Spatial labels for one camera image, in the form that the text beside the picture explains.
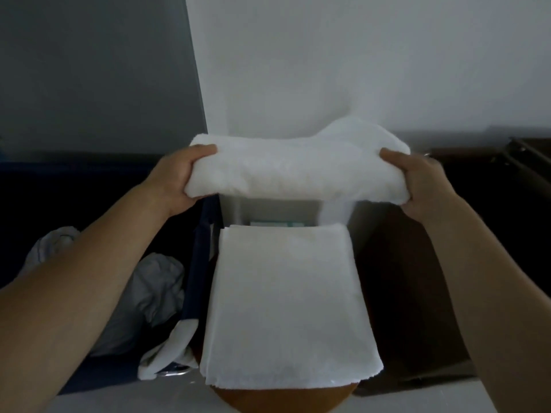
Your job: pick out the person's left hand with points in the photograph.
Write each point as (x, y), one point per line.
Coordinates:
(176, 180)

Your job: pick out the person's right hand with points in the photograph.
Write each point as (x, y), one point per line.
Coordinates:
(424, 184)

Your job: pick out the teal white boxes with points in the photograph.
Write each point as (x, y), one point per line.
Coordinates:
(275, 224)

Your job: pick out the brown housekeeping cart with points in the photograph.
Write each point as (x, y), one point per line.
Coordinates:
(409, 296)

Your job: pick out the white towel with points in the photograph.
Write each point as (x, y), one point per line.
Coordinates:
(288, 305)
(297, 172)

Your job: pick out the person's left forearm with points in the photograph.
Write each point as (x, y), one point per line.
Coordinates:
(60, 305)

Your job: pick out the person's right forearm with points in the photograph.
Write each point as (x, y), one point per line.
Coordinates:
(499, 305)

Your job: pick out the white pillowcase black piping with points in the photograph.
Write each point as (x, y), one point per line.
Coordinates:
(155, 288)

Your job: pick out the grey door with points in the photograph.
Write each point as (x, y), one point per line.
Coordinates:
(94, 68)

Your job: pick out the round wooden side table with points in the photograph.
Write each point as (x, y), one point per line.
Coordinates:
(284, 400)

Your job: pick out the navy laundry hamper white frame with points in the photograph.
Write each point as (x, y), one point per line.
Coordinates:
(198, 275)

